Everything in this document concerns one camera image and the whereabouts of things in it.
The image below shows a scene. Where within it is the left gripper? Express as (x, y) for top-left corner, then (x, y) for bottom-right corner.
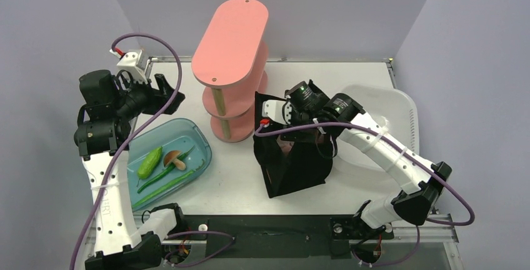
(112, 72), (183, 121)

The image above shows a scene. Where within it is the black fabric bag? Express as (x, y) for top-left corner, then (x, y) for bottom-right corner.
(252, 91), (339, 199)

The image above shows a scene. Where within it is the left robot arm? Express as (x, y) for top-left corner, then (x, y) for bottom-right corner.
(74, 69), (187, 269)

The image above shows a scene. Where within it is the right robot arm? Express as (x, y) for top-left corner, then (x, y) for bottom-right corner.
(261, 81), (452, 241)

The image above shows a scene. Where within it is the blue transparent tray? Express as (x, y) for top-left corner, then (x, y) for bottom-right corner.
(127, 118), (212, 212)

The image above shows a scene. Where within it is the brown mushroom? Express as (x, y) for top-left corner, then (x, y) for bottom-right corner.
(163, 150), (186, 171)

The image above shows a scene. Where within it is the green bitter gourd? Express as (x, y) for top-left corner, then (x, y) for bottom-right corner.
(137, 146), (163, 179)

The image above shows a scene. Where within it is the white plastic basin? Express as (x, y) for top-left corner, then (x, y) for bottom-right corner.
(333, 84), (419, 180)

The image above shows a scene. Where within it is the light green long pepper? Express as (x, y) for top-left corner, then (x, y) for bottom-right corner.
(131, 159), (206, 211)

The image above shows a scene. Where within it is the pink three-tier shelf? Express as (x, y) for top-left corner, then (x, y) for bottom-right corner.
(191, 0), (269, 143)

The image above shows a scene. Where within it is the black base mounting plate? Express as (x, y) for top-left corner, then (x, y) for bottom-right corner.
(142, 214), (395, 260)

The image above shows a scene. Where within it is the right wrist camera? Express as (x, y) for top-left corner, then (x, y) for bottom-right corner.
(261, 99), (293, 125)

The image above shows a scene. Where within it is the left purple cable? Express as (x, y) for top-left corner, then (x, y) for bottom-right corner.
(68, 32), (183, 270)

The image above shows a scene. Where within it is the purple cable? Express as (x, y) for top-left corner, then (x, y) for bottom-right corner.
(68, 32), (183, 270)
(254, 119), (476, 227)

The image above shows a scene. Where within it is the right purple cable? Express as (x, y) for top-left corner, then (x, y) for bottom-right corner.
(254, 119), (476, 227)

